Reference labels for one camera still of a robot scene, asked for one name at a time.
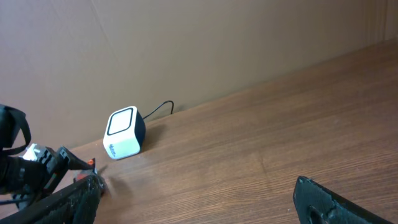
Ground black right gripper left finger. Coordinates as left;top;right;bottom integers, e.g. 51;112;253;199
1;174;104;224

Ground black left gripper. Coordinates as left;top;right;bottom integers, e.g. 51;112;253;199
1;146;93;196

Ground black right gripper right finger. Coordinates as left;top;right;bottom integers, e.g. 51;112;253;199
293;176;392;224

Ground dark snack packet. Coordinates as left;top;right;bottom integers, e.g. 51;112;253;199
73;158;106;196

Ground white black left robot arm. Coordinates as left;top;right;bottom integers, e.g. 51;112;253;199
1;105;95;204

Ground white barcode scanner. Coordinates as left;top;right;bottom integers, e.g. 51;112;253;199
103;106;146;160

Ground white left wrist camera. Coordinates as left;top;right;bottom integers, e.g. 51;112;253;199
22;143;46;161

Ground black scanner cable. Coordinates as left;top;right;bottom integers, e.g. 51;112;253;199
142;100;175;121

